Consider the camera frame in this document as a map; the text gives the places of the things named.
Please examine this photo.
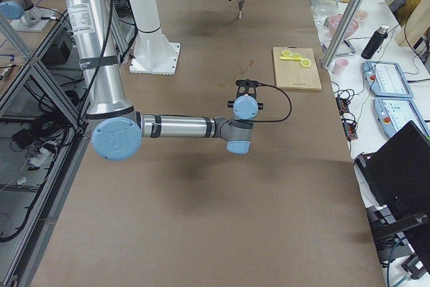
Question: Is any near blue teach pendant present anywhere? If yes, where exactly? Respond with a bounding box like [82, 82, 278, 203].
[373, 97, 429, 138]

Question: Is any wooden cutting board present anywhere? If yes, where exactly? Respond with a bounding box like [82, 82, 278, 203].
[273, 47, 322, 91]

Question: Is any black water bottle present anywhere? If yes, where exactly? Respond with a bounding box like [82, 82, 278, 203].
[361, 24, 389, 60]

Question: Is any lemon slice near handle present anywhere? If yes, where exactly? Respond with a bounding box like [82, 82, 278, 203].
[300, 58, 312, 68]

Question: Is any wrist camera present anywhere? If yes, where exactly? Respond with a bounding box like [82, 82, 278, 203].
[235, 79, 259, 88]

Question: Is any steel double jigger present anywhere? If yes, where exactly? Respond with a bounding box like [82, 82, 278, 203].
[236, 0, 245, 19]

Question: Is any blue teach pendant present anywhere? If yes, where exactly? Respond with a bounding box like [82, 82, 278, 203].
[373, 97, 429, 138]
[362, 60, 414, 99]

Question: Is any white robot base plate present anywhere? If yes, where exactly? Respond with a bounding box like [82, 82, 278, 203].
[130, 30, 181, 75]

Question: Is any far lemon slice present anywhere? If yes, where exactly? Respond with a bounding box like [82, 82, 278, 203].
[281, 49, 292, 57]

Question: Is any pink plastic cup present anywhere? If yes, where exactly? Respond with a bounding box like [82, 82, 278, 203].
[332, 58, 349, 75]

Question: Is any pink bowl with ice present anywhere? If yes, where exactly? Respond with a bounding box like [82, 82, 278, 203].
[327, 14, 361, 38]

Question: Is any far blue teach pendant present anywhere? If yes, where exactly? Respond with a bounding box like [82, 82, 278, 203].
[362, 60, 414, 99]

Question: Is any aluminium frame post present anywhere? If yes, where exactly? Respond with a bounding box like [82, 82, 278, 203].
[320, 0, 363, 70]

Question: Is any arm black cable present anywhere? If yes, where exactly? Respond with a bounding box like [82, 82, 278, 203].
[250, 81, 293, 123]

